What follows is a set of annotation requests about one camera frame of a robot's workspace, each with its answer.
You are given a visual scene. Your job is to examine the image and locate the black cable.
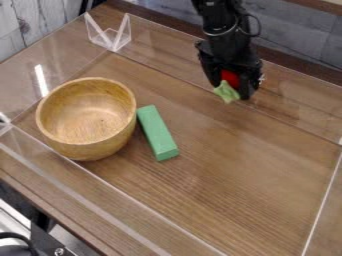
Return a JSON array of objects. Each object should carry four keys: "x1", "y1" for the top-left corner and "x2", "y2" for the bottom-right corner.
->
[{"x1": 0, "y1": 232, "x2": 38, "y2": 256}]

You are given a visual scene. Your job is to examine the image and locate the black metal table bracket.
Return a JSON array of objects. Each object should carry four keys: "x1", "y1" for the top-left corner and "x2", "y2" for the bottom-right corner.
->
[{"x1": 30, "y1": 222, "x2": 78, "y2": 256}]

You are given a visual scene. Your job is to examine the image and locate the red plush fruit green leaves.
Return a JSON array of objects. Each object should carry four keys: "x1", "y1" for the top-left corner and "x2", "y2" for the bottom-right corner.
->
[{"x1": 213, "y1": 70, "x2": 240, "y2": 104}]

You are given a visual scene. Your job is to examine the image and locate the wooden bowl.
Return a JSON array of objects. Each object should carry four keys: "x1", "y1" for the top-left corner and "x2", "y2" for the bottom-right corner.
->
[{"x1": 34, "y1": 77, "x2": 136, "y2": 161}]

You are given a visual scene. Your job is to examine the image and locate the green rectangular block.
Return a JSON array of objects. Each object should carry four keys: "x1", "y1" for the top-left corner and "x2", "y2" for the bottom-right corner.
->
[{"x1": 137, "y1": 105, "x2": 178, "y2": 161}]

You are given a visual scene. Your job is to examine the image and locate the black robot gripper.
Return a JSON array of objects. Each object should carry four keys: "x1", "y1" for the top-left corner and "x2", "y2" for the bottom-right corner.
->
[{"x1": 194, "y1": 40, "x2": 261, "y2": 100}]

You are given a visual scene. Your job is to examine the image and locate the clear acrylic tray enclosure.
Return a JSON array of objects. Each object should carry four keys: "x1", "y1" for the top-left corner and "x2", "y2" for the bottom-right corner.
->
[{"x1": 0, "y1": 7, "x2": 342, "y2": 256}]

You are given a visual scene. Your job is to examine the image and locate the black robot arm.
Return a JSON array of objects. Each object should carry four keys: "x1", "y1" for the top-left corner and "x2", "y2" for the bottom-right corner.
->
[{"x1": 190, "y1": 0, "x2": 263, "y2": 100}]

